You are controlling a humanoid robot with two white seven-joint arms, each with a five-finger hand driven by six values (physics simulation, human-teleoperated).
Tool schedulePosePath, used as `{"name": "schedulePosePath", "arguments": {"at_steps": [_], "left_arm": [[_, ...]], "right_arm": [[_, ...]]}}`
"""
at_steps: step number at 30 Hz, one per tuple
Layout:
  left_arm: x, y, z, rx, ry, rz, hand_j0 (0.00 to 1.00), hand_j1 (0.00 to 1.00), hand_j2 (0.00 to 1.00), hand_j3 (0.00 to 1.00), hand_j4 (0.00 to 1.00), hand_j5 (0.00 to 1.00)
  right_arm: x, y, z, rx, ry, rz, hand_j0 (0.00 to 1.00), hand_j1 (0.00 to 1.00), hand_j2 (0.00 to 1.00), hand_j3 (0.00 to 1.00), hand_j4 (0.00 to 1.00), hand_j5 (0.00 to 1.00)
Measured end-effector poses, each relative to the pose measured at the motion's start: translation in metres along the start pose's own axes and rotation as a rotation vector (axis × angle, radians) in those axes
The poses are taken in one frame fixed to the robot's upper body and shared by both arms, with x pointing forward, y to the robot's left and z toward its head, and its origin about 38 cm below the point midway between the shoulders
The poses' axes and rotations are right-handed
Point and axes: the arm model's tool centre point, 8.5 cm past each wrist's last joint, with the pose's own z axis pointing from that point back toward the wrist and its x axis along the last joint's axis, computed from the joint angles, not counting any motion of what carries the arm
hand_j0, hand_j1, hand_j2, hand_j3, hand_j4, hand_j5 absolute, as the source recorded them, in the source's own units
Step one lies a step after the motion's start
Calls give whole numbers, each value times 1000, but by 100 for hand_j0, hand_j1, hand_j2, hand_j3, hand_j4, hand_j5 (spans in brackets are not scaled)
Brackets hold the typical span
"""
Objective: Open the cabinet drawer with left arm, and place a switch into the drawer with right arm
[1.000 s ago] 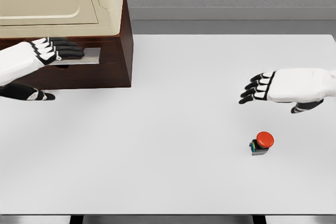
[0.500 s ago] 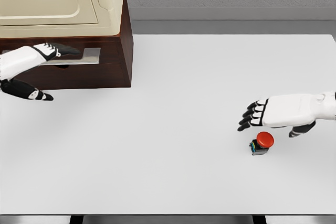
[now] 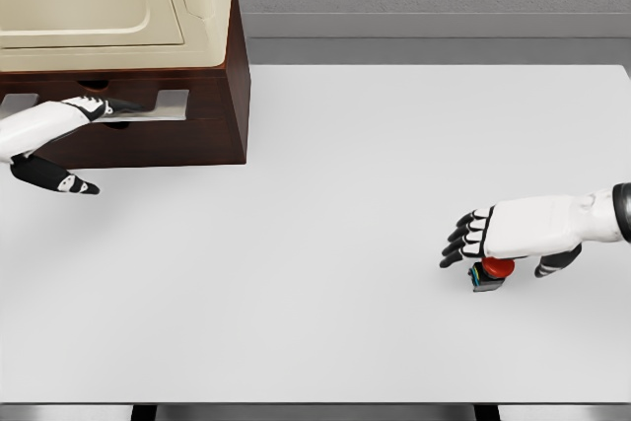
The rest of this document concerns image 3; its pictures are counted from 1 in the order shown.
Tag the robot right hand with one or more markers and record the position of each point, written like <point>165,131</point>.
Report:
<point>527,226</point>

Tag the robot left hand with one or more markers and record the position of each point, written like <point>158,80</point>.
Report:
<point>44,120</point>

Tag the red button switch black base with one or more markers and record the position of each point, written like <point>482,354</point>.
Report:
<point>498,267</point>

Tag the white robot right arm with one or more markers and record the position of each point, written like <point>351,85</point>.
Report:
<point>611,214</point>

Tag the brown wooden drawer cabinet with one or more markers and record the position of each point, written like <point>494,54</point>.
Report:
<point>235,95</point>

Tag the cream plastic printer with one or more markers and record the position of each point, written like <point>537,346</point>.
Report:
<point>98,2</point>

